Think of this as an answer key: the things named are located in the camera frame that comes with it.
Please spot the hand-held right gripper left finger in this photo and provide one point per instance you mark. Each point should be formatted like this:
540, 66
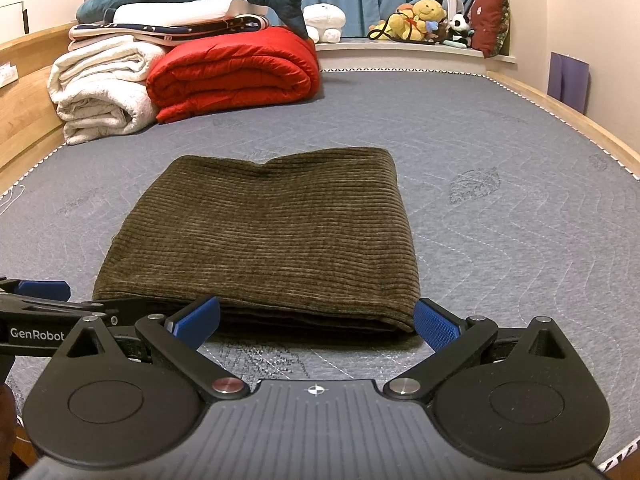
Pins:
196, 321

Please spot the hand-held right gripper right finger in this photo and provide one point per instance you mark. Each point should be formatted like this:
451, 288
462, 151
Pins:
435, 325

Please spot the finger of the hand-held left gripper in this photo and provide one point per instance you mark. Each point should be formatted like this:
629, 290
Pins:
60, 308
42, 291

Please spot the grey quilted mattress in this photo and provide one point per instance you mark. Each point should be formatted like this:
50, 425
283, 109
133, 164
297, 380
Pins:
500, 235

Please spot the white folded blanket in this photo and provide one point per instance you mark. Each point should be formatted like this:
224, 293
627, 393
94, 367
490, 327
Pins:
100, 100

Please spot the tissue box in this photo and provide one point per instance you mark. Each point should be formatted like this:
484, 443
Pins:
7, 72

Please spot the red folded quilt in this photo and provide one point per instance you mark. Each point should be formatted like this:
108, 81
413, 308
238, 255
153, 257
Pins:
235, 70

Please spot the white window ledge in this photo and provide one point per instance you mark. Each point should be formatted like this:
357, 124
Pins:
400, 55

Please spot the purple paper bag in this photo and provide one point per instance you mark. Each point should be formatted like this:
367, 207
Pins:
567, 82

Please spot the small teal toy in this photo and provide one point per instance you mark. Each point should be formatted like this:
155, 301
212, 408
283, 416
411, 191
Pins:
457, 44

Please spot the navy star-print blanket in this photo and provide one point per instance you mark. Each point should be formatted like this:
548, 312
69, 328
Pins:
200, 27

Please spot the panda plush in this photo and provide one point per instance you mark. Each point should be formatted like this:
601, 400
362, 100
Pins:
460, 25

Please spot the red cushion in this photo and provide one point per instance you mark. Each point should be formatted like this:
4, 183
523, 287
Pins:
487, 20

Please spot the white pillow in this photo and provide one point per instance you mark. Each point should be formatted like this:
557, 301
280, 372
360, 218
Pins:
175, 10

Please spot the yellow bear plush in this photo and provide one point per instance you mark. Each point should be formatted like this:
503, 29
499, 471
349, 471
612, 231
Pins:
425, 12

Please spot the white desk fan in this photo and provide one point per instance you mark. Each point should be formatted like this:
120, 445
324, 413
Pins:
452, 2

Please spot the white round plush toy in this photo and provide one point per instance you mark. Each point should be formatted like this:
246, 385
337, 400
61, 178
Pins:
325, 17

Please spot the wooden bed frame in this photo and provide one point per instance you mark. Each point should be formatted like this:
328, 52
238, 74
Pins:
25, 105

